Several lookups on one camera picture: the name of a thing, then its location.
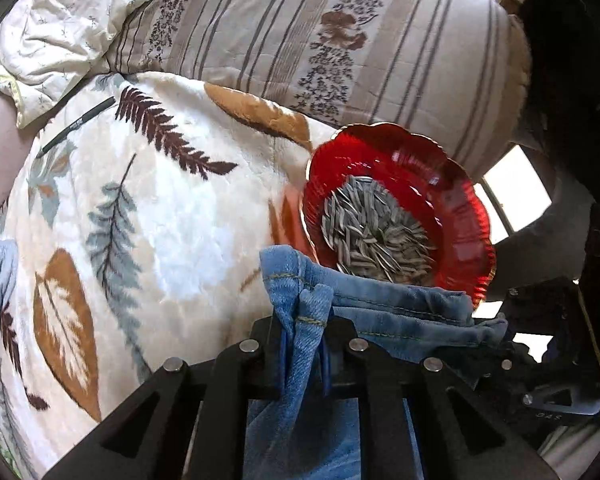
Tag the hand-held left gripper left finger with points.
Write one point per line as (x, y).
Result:
(270, 350)

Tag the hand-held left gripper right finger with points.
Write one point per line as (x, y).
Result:
(342, 355)

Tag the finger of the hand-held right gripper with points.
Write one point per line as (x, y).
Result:
(505, 367)
(545, 305)

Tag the blue denim pants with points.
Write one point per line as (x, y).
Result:
(380, 310)

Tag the pile of sunflower seeds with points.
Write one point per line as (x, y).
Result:
(375, 235)

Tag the leaf print blanket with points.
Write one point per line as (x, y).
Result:
(180, 210)

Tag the red glass bowl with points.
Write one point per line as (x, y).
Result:
(430, 175)

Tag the black pen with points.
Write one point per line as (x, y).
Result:
(75, 127)

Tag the striped floral sofa cushion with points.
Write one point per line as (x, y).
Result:
(330, 35)

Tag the pink sheet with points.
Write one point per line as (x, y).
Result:
(0, 160)

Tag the white crumpled quilt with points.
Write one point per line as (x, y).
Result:
(65, 25)

